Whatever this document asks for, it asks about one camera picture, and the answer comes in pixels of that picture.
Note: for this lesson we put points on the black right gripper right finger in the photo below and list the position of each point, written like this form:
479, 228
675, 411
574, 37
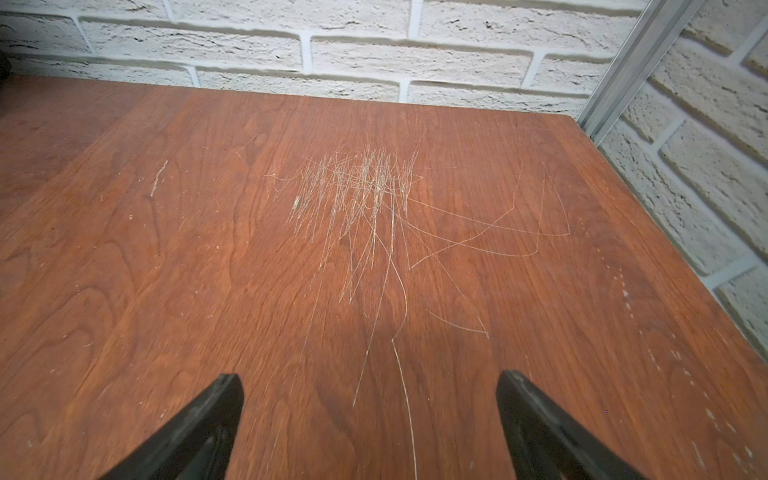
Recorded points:
545, 442

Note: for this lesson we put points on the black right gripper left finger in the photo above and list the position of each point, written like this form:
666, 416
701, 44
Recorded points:
194, 444

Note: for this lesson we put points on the aluminium right corner post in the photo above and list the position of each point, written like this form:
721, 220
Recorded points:
657, 28

